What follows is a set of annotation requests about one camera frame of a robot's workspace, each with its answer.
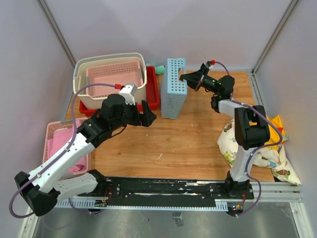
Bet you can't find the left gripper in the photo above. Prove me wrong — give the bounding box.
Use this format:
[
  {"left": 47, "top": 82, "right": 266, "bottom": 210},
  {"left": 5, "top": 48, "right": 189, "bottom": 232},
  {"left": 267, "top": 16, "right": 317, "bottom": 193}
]
[{"left": 111, "top": 98, "right": 157, "bottom": 130}]

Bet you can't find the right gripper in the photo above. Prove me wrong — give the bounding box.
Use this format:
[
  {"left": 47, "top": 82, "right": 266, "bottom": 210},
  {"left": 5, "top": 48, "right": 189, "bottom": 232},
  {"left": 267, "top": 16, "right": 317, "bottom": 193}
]
[{"left": 179, "top": 67, "right": 220, "bottom": 95}]

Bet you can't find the blue perforated basket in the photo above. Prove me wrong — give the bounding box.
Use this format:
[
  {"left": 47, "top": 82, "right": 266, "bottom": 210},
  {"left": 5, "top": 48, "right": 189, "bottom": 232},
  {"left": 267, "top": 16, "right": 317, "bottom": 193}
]
[{"left": 160, "top": 58, "right": 187, "bottom": 119}]

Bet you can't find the pink perforated basket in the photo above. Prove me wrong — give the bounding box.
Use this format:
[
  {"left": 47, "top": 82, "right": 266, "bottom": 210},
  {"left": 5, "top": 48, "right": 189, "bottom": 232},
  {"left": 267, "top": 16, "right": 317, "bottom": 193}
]
[{"left": 86, "top": 60, "right": 146, "bottom": 101}]

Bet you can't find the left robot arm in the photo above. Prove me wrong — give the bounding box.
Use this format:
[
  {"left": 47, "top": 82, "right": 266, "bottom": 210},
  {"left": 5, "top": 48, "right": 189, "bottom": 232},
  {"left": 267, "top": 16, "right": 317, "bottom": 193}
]
[{"left": 14, "top": 94, "right": 157, "bottom": 217}]

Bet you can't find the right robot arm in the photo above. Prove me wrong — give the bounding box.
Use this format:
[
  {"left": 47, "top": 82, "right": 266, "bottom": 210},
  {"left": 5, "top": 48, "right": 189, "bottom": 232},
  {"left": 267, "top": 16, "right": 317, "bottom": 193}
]
[{"left": 180, "top": 64, "right": 270, "bottom": 199}]

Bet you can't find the red tray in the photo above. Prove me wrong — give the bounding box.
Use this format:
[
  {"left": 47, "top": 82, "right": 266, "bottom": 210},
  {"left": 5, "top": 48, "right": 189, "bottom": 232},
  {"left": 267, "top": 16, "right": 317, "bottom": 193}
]
[{"left": 79, "top": 66, "right": 160, "bottom": 117}]

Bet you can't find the green blue soft toy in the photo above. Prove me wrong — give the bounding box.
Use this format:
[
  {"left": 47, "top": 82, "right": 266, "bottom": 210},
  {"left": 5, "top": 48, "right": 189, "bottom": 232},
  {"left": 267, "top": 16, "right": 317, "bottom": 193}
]
[{"left": 155, "top": 65, "right": 165, "bottom": 75}]

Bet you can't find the large cream basket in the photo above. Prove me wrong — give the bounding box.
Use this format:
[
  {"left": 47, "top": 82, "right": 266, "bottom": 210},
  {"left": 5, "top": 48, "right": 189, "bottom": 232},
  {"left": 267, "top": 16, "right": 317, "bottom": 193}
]
[{"left": 72, "top": 52, "right": 148, "bottom": 111}]

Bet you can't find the pink towel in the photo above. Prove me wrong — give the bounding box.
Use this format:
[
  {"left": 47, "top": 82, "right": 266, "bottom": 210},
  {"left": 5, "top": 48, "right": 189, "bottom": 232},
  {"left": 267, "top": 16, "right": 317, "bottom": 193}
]
[{"left": 47, "top": 119, "right": 90, "bottom": 174}]

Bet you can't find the pink basket with towels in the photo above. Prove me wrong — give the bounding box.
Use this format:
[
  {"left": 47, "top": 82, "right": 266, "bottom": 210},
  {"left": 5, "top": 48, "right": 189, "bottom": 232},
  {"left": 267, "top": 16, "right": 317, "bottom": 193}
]
[{"left": 42, "top": 118, "right": 92, "bottom": 177}]

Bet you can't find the printed white yellow cloth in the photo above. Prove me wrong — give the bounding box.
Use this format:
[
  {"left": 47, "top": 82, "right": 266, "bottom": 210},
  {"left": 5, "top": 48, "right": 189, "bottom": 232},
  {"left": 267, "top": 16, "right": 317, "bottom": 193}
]
[{"left": 216, "top": 119, "right": 301, "bottom": 186}]

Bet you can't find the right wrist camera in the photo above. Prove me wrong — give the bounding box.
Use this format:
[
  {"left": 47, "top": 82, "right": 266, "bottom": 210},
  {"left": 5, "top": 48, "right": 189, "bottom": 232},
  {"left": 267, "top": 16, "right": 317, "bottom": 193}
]
[{"left": 200, "top": 60, "right": 215, "bottom": 73}]

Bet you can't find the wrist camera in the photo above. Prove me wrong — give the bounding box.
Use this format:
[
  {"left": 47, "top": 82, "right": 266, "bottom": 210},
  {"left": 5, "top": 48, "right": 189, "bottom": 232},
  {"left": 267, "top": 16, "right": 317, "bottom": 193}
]
[
  {"left": 200, "top": 60, "right": 215, "bottom": 73},
  {"left": 119, "top": 84, "right": 137, "bottom": 105}
]

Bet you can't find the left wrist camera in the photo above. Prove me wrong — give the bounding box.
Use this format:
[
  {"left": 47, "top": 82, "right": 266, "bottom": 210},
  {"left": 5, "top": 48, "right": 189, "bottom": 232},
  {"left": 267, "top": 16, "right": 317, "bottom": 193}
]
[{"left": 119, "top": 84, "right": 137, "bottom": 105}]

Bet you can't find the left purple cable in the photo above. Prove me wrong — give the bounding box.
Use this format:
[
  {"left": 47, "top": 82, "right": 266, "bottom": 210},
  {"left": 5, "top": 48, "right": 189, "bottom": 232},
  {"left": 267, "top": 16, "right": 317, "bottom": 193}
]
[{"left": 9, "top": 83, "right": 122, "bottom": 219}]

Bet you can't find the purple cable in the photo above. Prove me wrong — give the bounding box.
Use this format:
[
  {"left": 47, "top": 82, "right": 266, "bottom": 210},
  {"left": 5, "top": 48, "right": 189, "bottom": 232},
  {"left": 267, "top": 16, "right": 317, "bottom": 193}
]
[
  {"left": 214, "top": 60, "right": 283, "bottom": 219},
  {"left": 9, "top": 83, "right": 122, "bottom": 219}
]

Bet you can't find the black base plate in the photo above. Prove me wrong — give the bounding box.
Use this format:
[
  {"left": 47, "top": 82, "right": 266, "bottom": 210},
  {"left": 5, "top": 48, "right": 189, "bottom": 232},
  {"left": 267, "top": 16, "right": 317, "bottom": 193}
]
[{"left": 92, "top": 177, "right": 254, "bottom": 209}]

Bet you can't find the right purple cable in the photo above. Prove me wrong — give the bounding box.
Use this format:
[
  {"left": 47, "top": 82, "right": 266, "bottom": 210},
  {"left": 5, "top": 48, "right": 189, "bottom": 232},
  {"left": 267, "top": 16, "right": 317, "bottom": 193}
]
[{"left": 214, "top": 60, "right": 283, "bottom": 219}]

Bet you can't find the grey cable duct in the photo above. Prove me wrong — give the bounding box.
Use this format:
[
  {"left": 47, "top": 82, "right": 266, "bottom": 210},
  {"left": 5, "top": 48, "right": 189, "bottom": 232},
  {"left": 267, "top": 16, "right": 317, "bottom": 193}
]
[{"left": 56, "top": 195, "right": 228, "bottom": 211}]

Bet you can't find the aluminium frame rail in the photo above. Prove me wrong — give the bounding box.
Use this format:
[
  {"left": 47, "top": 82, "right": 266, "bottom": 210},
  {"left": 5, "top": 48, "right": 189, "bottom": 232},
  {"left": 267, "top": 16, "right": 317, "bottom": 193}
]
[{"left": 260, "top": 182, "right": 303, "bottom": 203}]

